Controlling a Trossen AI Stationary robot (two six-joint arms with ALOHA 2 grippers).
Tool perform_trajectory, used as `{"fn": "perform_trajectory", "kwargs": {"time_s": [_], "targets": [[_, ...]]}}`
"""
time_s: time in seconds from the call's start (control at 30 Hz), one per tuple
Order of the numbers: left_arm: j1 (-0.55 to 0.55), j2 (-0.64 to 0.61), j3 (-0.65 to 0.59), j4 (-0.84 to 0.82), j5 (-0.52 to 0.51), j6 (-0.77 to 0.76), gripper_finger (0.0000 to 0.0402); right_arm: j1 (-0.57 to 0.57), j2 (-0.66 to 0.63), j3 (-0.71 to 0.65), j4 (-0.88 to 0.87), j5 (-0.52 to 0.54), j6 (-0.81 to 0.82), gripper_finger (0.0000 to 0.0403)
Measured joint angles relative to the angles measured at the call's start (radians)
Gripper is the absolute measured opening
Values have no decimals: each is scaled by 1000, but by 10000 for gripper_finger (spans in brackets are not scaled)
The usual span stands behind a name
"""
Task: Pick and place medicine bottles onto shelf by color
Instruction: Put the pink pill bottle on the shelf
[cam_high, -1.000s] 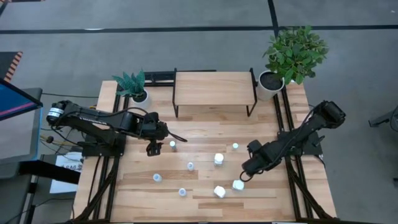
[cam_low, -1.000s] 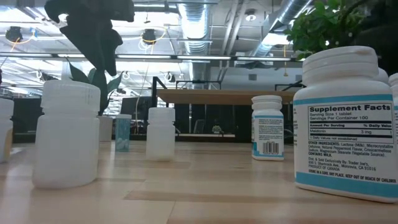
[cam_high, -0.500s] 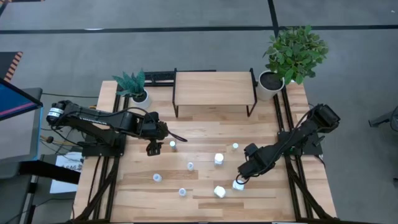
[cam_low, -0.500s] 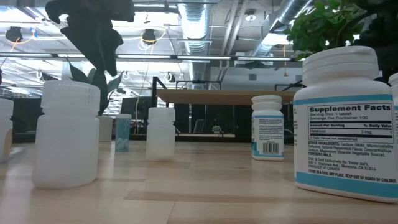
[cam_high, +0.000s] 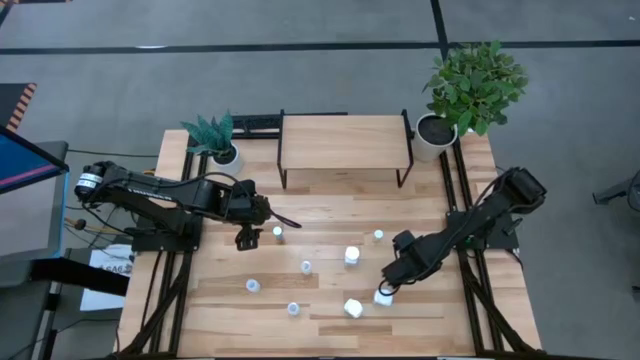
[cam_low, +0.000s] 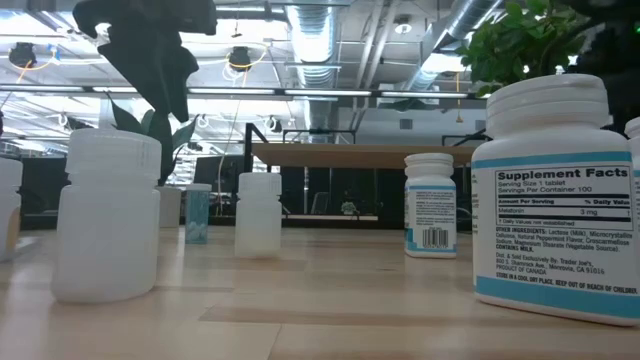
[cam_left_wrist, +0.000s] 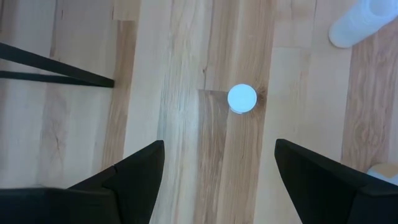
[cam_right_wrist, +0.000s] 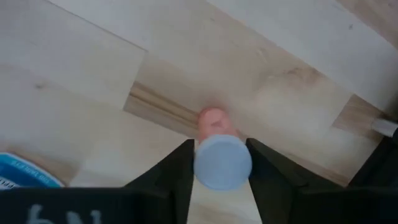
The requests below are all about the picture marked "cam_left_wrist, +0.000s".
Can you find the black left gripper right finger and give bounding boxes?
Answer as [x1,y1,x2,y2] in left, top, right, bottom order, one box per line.
[274,139,398,224]

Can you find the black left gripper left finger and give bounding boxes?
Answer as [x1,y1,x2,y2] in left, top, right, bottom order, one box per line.
[0,139,165,224]

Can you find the translucent white plastic bottle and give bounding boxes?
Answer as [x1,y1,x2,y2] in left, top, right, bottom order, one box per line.
[328,0,398,49]
[227,83,259,114]

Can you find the wooden shelf with black frame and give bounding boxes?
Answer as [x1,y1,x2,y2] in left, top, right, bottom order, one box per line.
[0,42,116,89]

